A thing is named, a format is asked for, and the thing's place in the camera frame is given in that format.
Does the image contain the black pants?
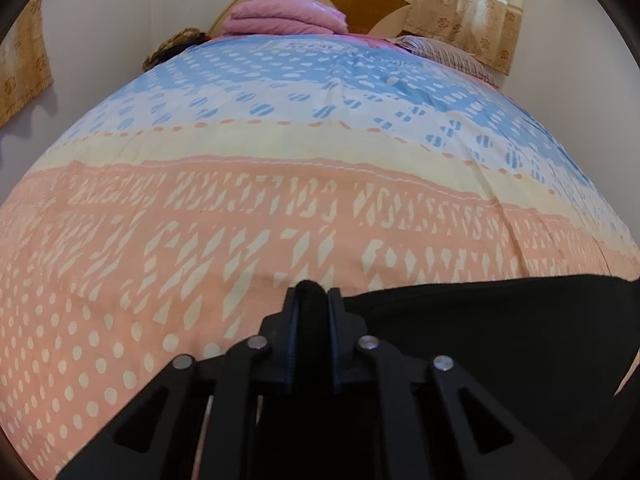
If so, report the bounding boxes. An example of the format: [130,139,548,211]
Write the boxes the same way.
[294,273,640,480]

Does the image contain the patterned pink blue bedspread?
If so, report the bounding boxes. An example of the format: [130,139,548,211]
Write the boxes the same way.
[1,36,639,479]

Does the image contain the beige left window curtain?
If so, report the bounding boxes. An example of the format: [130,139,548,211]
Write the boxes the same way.
[0,0,53,128]

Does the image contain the striped pillow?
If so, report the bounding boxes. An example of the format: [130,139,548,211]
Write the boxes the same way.
[392,36,498,88]

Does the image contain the brown woven basket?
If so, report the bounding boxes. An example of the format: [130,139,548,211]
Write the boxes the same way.
[142,27,209,73]

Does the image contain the folded pink blanket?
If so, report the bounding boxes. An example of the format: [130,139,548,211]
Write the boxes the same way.
[221,0,348,35]

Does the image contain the beige floral curtain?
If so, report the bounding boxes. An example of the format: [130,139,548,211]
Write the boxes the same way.
[404,0,524,75]

